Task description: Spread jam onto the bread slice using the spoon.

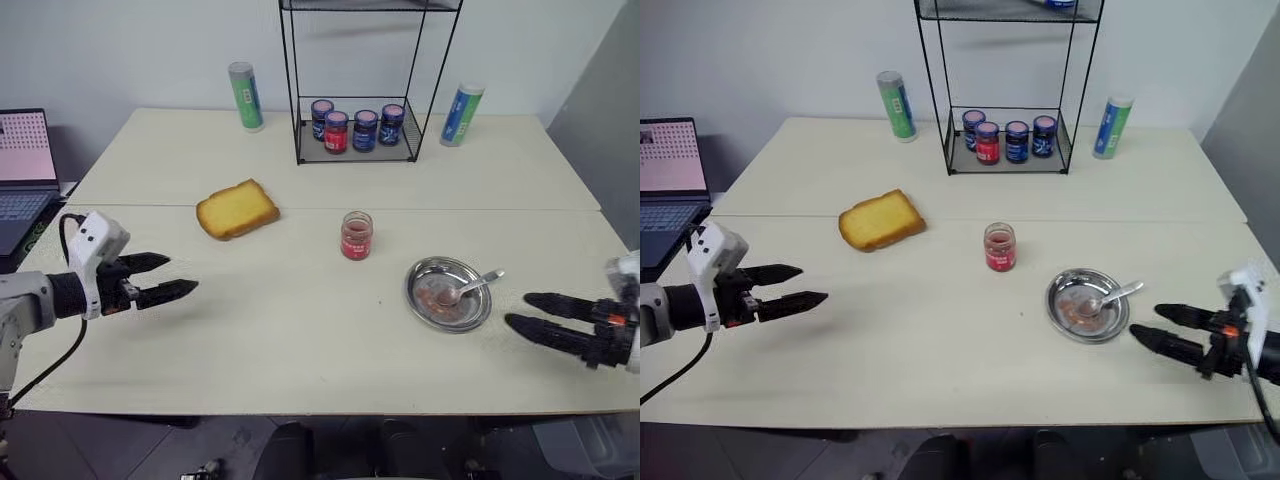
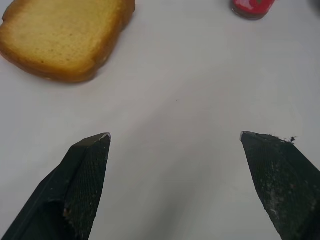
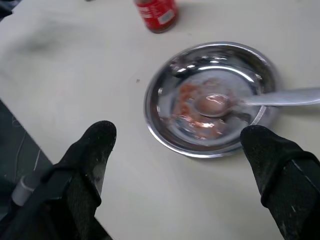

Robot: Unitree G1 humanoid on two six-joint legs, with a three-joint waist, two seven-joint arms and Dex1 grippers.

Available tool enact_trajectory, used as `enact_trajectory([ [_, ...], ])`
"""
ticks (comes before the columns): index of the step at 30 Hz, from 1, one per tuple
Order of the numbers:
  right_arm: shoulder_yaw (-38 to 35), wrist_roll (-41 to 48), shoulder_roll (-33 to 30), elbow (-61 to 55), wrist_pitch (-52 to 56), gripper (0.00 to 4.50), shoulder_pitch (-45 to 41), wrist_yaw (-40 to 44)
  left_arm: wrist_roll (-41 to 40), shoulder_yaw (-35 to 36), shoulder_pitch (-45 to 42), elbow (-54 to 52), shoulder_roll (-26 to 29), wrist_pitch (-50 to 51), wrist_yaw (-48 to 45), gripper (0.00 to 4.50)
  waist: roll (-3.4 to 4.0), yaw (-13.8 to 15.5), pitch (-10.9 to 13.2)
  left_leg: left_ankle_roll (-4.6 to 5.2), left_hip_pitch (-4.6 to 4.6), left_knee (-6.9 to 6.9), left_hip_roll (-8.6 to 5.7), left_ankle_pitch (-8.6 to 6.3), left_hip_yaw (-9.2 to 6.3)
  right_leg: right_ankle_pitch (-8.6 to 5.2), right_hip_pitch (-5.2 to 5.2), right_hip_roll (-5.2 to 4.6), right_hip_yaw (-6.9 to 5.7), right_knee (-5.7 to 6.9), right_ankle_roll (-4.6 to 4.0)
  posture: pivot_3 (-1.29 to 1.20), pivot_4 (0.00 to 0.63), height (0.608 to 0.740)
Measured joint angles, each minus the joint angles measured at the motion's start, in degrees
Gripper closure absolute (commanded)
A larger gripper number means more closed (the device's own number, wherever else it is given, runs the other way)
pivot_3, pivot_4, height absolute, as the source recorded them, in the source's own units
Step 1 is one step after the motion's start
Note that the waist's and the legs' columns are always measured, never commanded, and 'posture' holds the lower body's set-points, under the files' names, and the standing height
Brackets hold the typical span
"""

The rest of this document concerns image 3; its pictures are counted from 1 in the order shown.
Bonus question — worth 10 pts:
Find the steel spoon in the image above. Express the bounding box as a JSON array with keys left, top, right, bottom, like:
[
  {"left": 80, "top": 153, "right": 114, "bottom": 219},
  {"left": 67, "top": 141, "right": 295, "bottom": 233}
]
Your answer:
[{"left": 194, "top": 87, "right": 320, "bottom": 118}]

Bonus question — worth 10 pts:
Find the round steel plate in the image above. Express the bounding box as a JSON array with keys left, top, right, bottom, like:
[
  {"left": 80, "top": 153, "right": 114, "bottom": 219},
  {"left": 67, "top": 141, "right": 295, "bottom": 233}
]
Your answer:
[{"left": 143, "top": 41, "right": 280, "bottom": 159}]

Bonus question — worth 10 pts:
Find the reddish-brown sauce residue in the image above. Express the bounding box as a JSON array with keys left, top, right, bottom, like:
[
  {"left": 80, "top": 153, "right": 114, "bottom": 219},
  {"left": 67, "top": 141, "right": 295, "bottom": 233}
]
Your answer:
[{"left": 172, "top": 77, "right": 235, "bottom": 140}]

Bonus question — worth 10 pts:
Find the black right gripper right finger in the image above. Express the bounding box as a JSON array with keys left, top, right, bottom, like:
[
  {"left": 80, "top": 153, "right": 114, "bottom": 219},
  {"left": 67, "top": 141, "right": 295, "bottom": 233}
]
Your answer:
[{"left": 239, "top": 125, "right": 320, "bottom": 240}]

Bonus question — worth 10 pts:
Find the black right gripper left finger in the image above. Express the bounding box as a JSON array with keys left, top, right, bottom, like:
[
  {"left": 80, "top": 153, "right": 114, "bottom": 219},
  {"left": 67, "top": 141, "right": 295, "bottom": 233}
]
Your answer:
[{"left": 0, "top": 120, "right": 118, "bottom": 240}]

